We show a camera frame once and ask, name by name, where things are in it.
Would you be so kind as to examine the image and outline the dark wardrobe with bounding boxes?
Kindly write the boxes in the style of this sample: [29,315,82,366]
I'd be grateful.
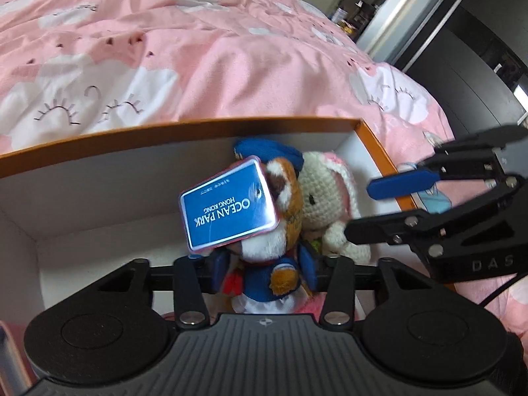
[396,0,528,141]

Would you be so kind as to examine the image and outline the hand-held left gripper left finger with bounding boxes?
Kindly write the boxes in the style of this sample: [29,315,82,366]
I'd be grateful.
[88,251,234,330]

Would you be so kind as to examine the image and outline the orange cardboard box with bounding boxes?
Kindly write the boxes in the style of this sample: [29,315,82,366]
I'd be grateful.
[0,117,418,326]

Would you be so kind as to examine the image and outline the black cable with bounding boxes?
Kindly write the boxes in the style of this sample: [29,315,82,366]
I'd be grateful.
[480,272,528,310]

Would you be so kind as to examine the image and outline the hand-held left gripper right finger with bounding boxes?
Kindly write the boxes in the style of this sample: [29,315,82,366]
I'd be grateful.
[298,244,444,327]

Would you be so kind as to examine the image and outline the blue card tag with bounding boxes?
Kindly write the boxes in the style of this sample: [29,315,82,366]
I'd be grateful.
[179,155,278,255]

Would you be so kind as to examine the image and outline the pink printed blanket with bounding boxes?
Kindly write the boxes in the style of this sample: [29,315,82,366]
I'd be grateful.
[0,0,528,339]

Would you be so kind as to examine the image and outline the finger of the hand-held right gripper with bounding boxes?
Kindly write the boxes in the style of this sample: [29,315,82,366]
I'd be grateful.
[344,175,522,265]
[366,125,528,201]

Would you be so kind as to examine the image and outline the plush animal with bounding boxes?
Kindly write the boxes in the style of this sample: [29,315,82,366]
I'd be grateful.
[225,138,306,314]

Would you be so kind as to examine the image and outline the white crocheted rabbit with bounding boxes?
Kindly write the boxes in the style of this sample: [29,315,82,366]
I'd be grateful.
[298,150,372,262]

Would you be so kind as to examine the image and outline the white door frame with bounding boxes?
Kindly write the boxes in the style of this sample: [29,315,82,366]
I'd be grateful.
[357,0,440,67]

